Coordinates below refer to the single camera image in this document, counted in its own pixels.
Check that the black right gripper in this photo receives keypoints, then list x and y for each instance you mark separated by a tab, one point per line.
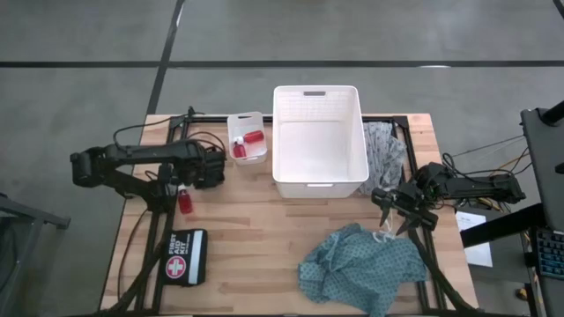
387	197

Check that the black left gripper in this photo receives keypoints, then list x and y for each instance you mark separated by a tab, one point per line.
200	167

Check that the red medicine bottle white cap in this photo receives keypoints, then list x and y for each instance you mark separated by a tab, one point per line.
239	151
254	136
185	204

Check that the small white plastic bin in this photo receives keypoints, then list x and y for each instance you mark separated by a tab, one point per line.
247	121

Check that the teal star-patterned gown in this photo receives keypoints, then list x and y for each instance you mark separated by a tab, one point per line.
357	268

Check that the grey patterned gown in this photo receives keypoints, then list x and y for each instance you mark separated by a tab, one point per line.
383	154

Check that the black first aid kit pouch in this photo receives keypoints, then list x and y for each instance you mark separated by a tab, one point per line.
194	260

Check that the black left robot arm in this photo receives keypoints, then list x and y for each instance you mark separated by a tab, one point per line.
132	152

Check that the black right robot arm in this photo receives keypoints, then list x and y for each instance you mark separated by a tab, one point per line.
480	187

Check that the white paper sheet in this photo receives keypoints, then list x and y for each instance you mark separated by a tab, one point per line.
480	257

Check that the large white perforated basket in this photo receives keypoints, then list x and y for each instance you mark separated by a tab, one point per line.
317	149

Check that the black diagonal strut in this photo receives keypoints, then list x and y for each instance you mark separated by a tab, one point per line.
498	226

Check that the small yellow object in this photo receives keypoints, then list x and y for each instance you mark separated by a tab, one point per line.
522	293

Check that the black keyboard blue keys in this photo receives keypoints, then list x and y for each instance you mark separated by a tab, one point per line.
551	255

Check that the grey metal cart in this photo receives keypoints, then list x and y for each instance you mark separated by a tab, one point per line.
39	216

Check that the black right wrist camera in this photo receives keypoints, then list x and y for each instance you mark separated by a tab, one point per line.
410	193

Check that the black aluminium table frame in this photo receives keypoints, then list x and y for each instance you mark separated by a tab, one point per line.
211	119

